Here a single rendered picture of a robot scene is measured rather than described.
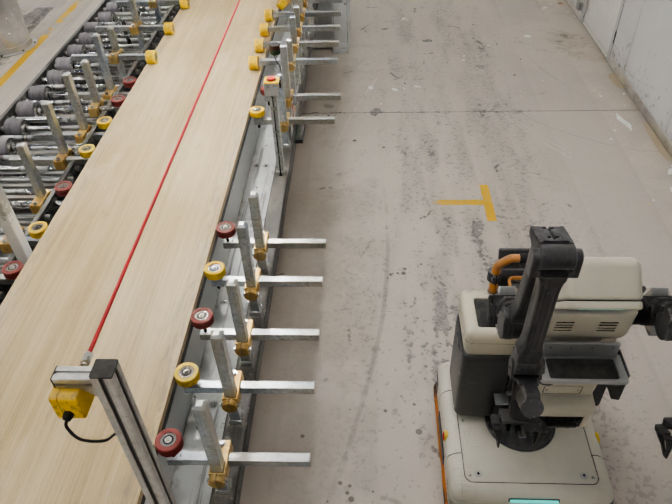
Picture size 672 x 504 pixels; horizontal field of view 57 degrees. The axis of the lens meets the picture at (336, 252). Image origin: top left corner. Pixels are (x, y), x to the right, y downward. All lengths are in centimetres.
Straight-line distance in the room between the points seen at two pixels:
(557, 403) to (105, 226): 189
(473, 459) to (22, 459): 160
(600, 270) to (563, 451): 111
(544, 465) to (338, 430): 92
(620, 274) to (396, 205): 256
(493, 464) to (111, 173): 211
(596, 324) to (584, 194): 264
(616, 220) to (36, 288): 335
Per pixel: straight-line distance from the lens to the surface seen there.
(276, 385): 212
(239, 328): 222
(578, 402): 223
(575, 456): 275
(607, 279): 181
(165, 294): 241
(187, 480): 225
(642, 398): 338
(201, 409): 174
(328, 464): 292
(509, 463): 266
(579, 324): 194
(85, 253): 270
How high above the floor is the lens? 253
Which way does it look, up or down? 41 degrees down
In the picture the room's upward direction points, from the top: 2 degrees counter-clockwise
